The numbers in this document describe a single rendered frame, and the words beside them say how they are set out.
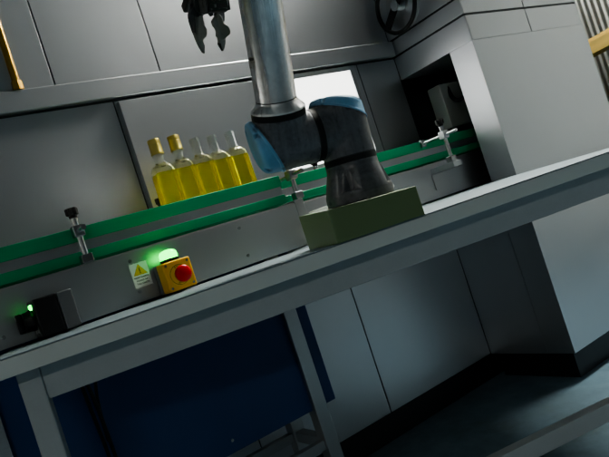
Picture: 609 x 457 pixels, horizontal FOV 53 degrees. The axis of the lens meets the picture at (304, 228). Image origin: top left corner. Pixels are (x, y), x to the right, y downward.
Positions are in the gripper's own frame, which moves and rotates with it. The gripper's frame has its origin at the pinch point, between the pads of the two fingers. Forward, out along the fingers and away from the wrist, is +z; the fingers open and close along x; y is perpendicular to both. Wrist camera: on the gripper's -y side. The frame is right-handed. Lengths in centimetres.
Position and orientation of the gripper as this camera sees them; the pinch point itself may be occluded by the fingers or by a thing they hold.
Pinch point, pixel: (210, 47)
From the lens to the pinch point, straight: 174.3
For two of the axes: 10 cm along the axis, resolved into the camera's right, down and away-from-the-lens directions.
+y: 5.9, 1.6, -7.9
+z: 1.2, 9.5, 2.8
